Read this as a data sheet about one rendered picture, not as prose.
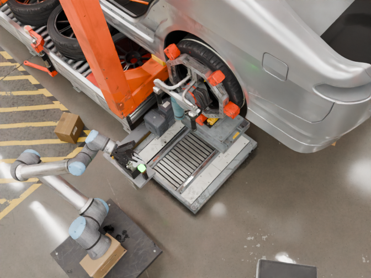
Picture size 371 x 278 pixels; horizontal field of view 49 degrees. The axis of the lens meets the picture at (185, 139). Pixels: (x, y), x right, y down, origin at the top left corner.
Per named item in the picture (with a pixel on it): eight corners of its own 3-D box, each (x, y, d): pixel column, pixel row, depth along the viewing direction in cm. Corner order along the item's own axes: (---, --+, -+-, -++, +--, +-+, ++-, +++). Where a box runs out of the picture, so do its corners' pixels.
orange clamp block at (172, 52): (181, 53, 288) (174, 42, 284) (174, 60, 285) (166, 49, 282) (177, 54, 294) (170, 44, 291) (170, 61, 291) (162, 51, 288)
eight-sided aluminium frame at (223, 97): (228, 123, 313) (229, 81, 266) (223, 129, 311) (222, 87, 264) (177, 87, 334) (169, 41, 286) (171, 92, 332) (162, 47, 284)
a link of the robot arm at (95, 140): (88, 134, 253) (93, 125, 247) (106, 144, 256) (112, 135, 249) (82, 145, 247) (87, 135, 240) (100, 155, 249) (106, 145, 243)
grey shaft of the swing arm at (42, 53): (58, 74, 420) (39, 41, 376) (54, 78, 418) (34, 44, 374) (53, 70, 423) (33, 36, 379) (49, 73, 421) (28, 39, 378)
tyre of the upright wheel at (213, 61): (238, 106, 339) (272, 79, 276) (220, 125, 332) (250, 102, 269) (182, 49, 338) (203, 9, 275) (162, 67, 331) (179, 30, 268)
